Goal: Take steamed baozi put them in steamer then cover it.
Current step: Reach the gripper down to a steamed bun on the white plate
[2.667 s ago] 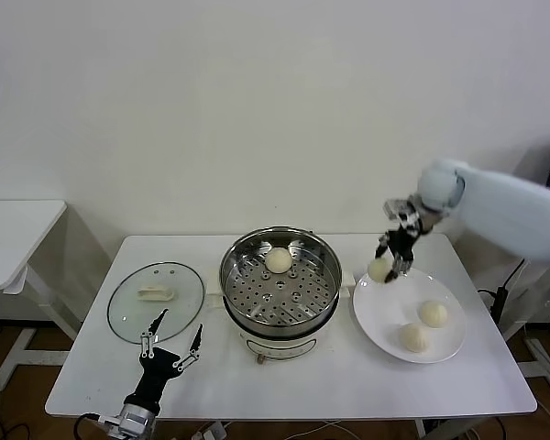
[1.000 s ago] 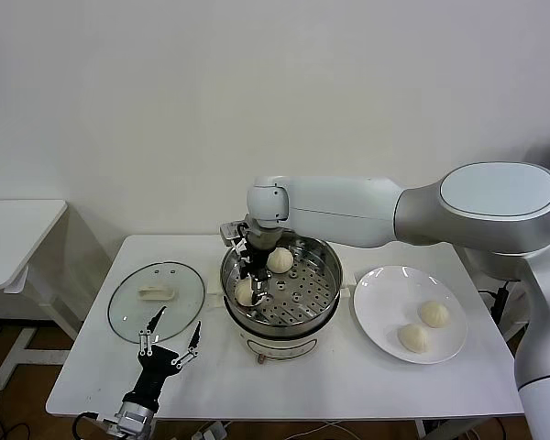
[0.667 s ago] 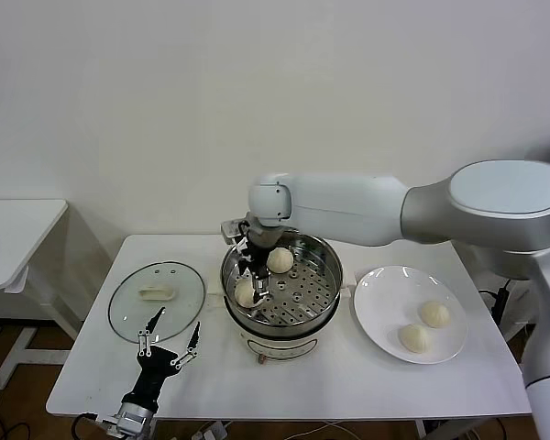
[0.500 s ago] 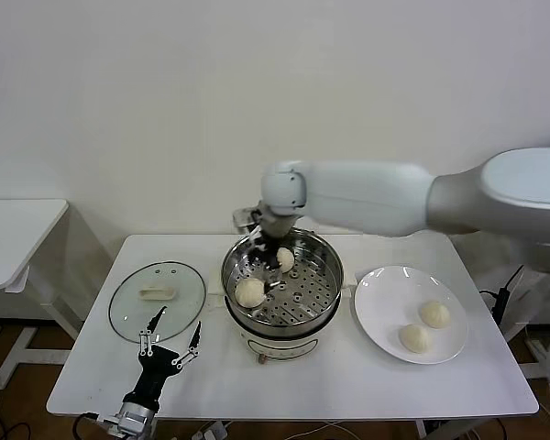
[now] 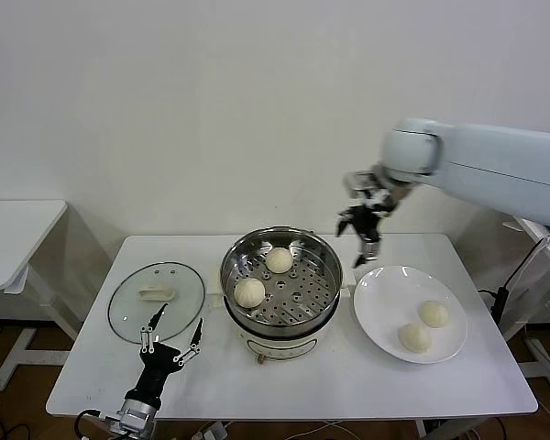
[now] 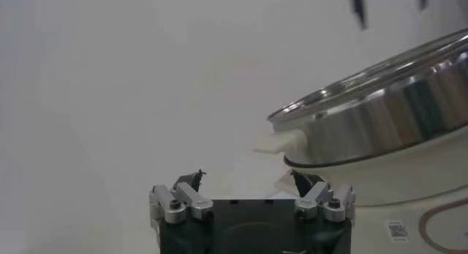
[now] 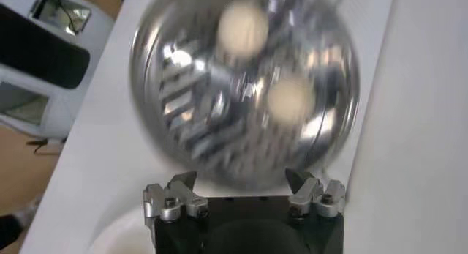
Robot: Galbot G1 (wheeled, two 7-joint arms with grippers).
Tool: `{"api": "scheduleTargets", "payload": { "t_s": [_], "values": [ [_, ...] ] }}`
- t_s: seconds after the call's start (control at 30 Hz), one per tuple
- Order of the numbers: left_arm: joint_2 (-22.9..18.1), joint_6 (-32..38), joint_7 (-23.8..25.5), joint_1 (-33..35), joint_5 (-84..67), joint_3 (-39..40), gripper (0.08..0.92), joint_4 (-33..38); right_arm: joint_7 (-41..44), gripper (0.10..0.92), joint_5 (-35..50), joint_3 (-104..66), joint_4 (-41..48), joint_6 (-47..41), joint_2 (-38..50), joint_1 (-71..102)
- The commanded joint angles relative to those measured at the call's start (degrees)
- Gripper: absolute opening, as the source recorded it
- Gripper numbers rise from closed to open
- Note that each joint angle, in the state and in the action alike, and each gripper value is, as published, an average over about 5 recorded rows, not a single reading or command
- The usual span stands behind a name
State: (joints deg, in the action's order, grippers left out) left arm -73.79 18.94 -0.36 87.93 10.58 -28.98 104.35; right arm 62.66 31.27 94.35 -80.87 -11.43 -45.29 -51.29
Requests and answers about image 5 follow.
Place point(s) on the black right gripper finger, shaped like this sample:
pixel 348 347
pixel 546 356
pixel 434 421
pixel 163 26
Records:
pixel 371 251
pixel 348 216

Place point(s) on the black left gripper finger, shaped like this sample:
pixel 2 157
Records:
pixel 197 338
pixel 148 340

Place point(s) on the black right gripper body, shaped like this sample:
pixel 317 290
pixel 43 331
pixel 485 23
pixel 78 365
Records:
pixel 367 223

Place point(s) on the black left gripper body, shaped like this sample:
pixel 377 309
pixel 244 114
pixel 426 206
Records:
pixel 158 362

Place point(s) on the round glass pot lid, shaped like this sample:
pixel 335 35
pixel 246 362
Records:
pixel 153 294

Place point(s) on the white steamed baozi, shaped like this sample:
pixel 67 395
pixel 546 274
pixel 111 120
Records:
pixel 249 293
pixel 435 314
pixel 413 339
pixel 278 260

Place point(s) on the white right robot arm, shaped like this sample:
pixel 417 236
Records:
pixel 486 156

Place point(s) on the stainless steel steamer basket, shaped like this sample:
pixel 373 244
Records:
pixel 298 298

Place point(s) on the white round plate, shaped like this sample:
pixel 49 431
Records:
pixel 385 302

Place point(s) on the white floor power strip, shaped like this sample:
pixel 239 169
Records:
pixel 213 431

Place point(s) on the white desk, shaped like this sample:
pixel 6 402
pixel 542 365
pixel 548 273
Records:
pixel 531 230

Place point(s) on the white side table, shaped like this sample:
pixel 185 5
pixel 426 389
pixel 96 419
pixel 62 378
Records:
pixel 18 238

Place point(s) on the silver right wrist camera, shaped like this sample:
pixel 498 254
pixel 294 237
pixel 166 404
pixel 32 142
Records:
pixel 359 181

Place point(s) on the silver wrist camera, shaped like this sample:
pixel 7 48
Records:
pixel 105 419
pixel 359 181

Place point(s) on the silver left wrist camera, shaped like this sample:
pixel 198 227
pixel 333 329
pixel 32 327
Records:
pixel 105 419

